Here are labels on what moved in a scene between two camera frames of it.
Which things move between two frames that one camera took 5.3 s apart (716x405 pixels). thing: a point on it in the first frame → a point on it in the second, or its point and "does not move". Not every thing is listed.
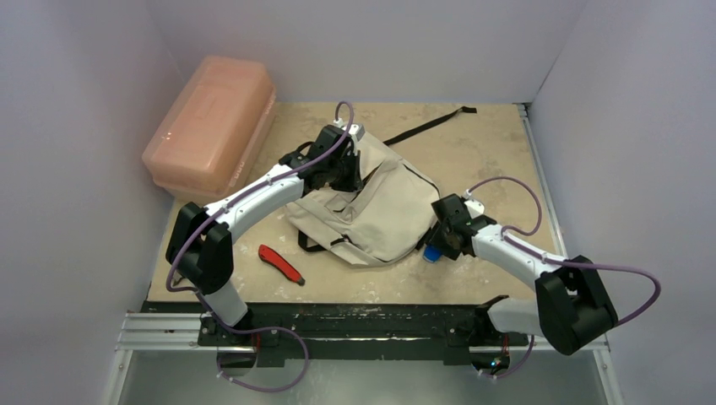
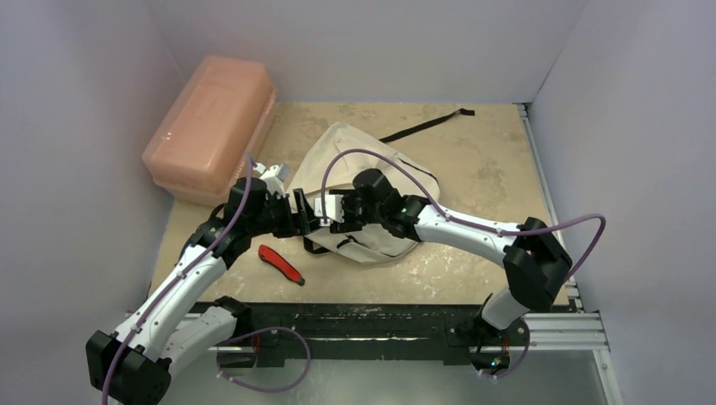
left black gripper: [355, 183] → [308, 221]
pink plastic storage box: [208, 139] does not move
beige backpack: [384, 221] does not move
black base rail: [284, 332] does not move
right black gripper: [447, 239] → [344, 214]
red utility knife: [268, 255] does not move
